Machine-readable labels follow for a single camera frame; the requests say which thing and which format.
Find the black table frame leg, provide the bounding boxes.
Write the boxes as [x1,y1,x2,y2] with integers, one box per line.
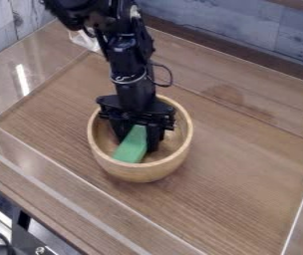
[10,209,59,255]

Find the clear acrylic corner bracket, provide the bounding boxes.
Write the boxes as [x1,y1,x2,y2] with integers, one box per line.
[68,30,100,52]

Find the clear acrylic enclosure wall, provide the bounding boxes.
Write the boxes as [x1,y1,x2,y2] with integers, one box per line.
[0,23,303,255]

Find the green rectangular stick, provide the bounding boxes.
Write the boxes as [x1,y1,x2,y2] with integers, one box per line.
[113,126,148,163]

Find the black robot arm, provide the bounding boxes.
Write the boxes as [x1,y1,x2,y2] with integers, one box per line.
[41,0,175,151]

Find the round wooden bowl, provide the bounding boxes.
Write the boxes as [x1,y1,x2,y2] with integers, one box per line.
[87,95,194,183]

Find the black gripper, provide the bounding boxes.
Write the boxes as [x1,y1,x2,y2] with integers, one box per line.
[96,76,175,152]

